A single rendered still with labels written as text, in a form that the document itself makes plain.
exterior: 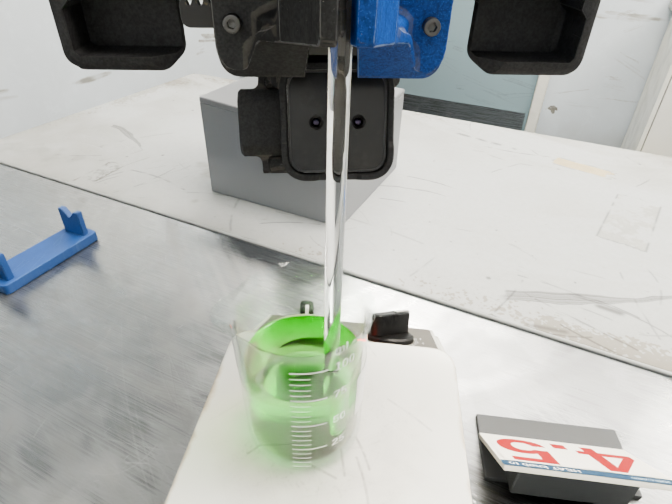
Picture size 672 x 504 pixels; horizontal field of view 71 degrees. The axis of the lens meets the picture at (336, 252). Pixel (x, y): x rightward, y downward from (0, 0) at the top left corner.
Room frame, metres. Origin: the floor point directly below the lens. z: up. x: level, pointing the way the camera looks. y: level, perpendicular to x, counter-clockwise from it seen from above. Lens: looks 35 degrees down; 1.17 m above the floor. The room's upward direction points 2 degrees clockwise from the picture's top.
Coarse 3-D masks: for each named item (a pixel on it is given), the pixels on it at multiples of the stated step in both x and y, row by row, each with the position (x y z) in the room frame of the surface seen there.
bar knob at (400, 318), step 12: (384, 312) 0.23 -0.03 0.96; (396, 312) 0.23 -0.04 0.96; (408, 312) 0.24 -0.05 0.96; (372, 324) 0.22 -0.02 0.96; (384, 324) 0.22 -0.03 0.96; (396, 324) 0.23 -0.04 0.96; (408, 324) 0.23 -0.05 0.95; (372, 336) 0.22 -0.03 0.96; (384, 336) 0.22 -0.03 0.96; (396, 336) 0.22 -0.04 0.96; (408, 336) 0.22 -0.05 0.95
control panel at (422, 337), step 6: (408, 330) 0.25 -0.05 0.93; (414, 330) 0.25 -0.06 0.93; (420, 330) 0.25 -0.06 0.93; (426, 330) 0.25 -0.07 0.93; (414, 336) 0.23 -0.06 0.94; (420, 336) 0.23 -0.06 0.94; (426, 336) 0.23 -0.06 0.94; (414, 342) 0.22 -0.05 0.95; (420, 342) 0.22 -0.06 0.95; (426, 342) 0.22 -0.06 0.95; (432, 342) 0.22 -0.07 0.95
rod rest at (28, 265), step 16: (64, 208) 0.40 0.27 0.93; (64, 224) 0.40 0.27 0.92; (80, 224) 0.39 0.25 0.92; (48, 240) 0.38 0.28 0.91; (64, 240) 0.38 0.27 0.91; (80, 240) 0.38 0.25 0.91; (96, 240) 0.40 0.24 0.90; (0, 256) 0.32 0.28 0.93; (16, 256) 0.35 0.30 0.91; (32, 256) 0.35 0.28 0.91; (48, 256) 0.35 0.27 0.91; (64, 256) 0.36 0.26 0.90; (0, 272) 0.32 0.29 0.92; (16, 272) 0.33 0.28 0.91; (32, 272) 0.33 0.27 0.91; (0, 288) 0.31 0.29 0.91; (16, 288) 0.32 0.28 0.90
